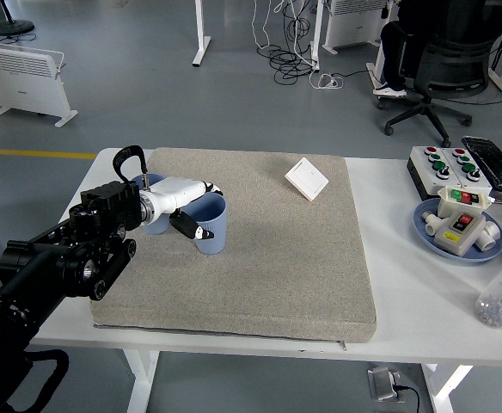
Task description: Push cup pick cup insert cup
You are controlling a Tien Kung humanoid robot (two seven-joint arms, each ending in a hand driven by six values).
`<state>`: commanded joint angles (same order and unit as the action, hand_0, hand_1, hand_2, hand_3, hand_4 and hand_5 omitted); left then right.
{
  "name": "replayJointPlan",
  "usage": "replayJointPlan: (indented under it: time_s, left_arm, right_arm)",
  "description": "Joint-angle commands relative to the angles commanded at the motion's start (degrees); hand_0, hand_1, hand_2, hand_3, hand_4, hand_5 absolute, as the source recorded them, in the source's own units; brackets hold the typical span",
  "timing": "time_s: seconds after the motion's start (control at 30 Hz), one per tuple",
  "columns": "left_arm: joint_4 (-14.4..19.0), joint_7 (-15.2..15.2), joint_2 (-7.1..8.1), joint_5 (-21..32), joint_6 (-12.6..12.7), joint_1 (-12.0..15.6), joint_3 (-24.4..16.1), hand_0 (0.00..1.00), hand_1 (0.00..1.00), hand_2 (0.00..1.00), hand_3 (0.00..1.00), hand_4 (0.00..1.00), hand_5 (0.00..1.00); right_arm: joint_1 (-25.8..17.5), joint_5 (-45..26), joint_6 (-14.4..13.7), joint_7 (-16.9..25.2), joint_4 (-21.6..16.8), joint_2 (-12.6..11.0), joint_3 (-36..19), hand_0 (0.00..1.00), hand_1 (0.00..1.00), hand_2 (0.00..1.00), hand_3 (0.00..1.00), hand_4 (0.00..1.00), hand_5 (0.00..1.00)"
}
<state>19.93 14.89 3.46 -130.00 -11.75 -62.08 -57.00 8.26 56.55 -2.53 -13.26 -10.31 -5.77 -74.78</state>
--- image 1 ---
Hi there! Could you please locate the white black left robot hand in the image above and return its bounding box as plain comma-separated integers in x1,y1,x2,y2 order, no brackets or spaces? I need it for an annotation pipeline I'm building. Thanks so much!
141,176,225,241

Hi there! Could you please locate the blue ribbed cup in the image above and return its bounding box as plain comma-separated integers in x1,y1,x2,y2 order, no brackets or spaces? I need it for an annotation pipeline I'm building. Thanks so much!
130,173,173,236
176,193,230,256

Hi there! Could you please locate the white push-button control box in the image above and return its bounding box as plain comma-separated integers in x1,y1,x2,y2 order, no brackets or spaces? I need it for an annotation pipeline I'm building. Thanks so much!
407,145,465,201
444,147,493,195

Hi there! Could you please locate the grey-brown cushion mat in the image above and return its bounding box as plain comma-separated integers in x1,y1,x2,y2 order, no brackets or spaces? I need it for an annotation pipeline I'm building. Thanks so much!
89,146,379,345

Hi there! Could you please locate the white desk leg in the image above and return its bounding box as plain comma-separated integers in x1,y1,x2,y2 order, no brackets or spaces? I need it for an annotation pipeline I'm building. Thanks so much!
309,0,325,72
192,0,212,68

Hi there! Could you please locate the white table leg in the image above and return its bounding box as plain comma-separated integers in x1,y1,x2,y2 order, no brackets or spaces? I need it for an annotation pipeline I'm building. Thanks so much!
121,348,162,413
420,363,475,413

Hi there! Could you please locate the white panel heater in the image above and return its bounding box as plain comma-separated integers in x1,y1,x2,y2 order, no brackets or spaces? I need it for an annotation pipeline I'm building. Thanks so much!
0,40,79,128
321,0,389,55

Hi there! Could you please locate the black fan stand base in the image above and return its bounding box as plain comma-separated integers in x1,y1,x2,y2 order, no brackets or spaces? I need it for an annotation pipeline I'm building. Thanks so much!
0,0,36,35

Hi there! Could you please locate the white desk foot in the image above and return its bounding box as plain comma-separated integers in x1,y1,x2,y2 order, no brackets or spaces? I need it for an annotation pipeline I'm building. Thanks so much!
365,62,382,89

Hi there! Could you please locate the blue plate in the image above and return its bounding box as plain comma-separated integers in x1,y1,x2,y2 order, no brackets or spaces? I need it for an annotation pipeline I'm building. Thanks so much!
413,198,502,264

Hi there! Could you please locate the white pipe fitting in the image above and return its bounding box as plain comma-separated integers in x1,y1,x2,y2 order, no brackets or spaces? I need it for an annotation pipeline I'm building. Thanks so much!
421,210,444,237
474,219,502,253

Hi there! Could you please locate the person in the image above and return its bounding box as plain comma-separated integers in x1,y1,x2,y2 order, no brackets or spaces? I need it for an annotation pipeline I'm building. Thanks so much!
371,0,432,98

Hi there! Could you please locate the grey metal pedal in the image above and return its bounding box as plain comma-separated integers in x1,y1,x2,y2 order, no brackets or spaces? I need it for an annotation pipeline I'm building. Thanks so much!
366,365,407,404

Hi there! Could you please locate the black office chair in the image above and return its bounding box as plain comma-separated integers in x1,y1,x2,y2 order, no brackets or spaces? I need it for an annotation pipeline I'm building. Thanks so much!
376,0,502,149

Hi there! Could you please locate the white wall switch plate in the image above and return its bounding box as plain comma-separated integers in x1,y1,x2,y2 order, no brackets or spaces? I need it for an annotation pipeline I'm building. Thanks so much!
285,157,331,202

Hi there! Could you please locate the white power plug cable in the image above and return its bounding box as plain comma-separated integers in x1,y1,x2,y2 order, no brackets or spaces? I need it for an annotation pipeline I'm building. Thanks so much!
309,71,346,91

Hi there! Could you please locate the black cable tangle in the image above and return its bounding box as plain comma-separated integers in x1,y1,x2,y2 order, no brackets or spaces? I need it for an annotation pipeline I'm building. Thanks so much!
269,0,321,85

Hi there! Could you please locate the white green-red switch box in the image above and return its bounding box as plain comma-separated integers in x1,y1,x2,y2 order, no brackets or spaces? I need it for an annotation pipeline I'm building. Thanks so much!
438,186,493,219

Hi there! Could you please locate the beige red rocker switch box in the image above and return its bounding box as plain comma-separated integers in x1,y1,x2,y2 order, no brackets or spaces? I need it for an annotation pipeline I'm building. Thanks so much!
433,206,487,258

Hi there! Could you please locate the black pedal cable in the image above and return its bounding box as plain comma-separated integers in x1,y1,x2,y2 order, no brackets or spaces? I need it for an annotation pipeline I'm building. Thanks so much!
399,385,422,413

